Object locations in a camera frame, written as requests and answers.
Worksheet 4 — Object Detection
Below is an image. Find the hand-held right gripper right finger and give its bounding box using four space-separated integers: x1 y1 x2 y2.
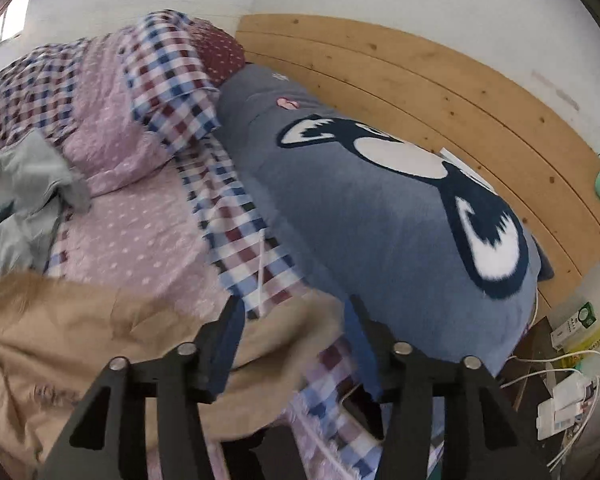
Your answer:
346 292 551 480

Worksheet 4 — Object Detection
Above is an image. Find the blue-grey animal face pillow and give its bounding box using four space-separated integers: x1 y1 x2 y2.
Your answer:
214 62 556 367

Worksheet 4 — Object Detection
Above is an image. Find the tan t-shirt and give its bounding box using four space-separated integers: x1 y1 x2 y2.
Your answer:
0 270 352 480

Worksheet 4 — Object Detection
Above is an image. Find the white box with green label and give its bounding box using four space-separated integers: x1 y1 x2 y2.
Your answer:
550 301 600 352

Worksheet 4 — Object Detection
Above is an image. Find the wooden headboard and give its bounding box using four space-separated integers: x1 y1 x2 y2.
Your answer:
235 12 600 322

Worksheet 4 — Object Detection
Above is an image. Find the white charger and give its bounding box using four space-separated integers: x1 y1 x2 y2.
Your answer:
536 374 597 442

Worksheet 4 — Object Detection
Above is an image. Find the checked and dotted duvet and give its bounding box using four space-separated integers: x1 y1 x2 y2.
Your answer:
0 10 248 197

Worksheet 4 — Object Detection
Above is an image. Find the white charging cable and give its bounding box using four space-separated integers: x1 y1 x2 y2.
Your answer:
499 349 600 467

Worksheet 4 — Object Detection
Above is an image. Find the dark red dotted pillow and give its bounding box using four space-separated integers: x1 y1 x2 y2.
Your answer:
189 19 247 87

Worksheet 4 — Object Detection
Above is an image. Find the light grey-blue sweatshirt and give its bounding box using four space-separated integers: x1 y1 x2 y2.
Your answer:
0 129 94 287

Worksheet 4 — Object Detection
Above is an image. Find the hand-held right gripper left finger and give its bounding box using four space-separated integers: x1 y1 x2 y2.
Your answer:
37 295 247 480

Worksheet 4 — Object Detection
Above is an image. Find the checked and dotted bed sheet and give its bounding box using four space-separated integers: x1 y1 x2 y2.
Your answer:
42 135 447 480

